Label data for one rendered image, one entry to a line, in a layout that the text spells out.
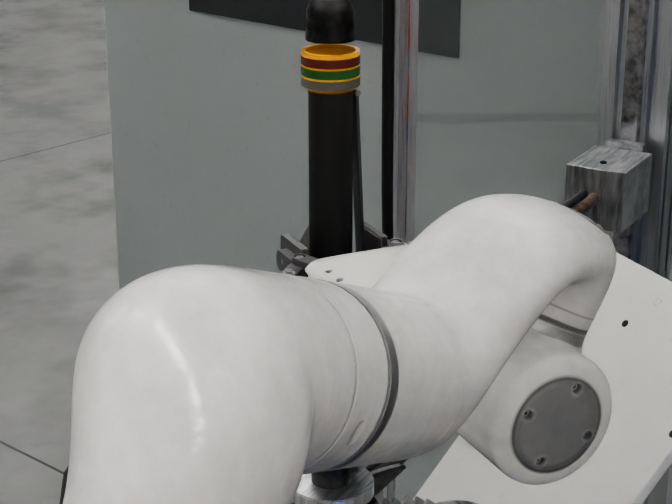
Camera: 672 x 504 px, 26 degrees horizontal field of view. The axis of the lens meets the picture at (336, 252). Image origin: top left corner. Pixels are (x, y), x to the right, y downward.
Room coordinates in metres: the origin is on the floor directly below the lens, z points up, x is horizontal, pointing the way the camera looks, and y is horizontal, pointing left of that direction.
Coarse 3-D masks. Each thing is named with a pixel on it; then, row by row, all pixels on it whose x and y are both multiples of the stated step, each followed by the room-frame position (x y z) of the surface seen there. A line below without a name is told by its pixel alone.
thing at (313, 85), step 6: (306, 84) 1.03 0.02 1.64; (312, 84) 1.03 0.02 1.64; (318, 84) 1.03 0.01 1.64; (324, 84) 1.03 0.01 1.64; (330, 84) 1.03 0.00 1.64; (336, 84) 1.03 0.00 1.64; (342, 84) 1.03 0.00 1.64; (348, 84) 1.03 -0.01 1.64; (354, 84) 1.03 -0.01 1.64; (318, 90) 1.03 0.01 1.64; (324, 90) 1.03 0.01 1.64; (330, 90) 1.03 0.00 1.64; (336, 90) 1.03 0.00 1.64; (342, 90) 1.03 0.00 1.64
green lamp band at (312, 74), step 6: (306, 72) 1.03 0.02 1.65; (312, 72) 1.03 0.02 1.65; (318, 72) 1.03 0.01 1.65; (324, 72) 1.03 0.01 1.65; (330, 72) 1.03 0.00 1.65; (336, 72) 1.03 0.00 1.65; (342, 72) 1.03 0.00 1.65; (348, 72) 1.03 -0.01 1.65; (354, 72) 1.03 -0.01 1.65; (312, 78) 1.03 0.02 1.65; (318, 78) 1.03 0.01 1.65; (324, 78) 1.03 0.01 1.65; (330, 78) 1.03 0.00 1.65; (336, 78) 1.03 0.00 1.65; (342, 78) 1.03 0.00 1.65; (348, 78) 1.03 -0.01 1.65
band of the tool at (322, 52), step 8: (304, 48) 1.05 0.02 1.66; (312, 48) 1.06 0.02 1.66; (320, 48) 1.07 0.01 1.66; (328, 48) 1.07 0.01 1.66; (336, 48) 1.07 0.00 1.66; (344, 48) 1.07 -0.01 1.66; (352, 48) 1.06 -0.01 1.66; (304, 56) 1.04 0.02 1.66; (312, 56) 1.03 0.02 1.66; (320, 56) 1.03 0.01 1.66; (328, 56) 1.03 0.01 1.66; (336, 56) 1.03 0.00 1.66; (344, 56) 1.03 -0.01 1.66; (352, 56) 1.03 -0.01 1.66; (312, 80) 1.03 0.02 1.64; (320, 80) 1.03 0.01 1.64; (328, 80) 1.03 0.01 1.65; (336, 80) 1.03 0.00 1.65; (344, 80) 1.03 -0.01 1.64
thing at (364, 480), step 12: (360, 468) 1.06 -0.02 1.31; (360, 480) 1.05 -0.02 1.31; (372, 480) 1.05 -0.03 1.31; (300, 492) 1.03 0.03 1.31; (312, 492) 1.03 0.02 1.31; (324, 492) 1.03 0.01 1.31; (336, 492) 1.03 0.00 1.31; (348, 492) 1.03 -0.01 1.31; (360, 492) 1.03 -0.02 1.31; (372, 492) 1.04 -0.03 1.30
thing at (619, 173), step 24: (624, 144) 1.62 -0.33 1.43; (576, 168) 1.55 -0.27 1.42; (600, 168) 1.54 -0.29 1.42; (624, 168) 1.54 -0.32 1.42; (648, 168) 1.59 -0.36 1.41; (576, 192) 1.55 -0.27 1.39; (600, 192) 1.54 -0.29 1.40; (624, 192) 1.53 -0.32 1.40; (648, 192) 1.60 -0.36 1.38; (600, 216) 1.54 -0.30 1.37; (624, 216) 1.53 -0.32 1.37
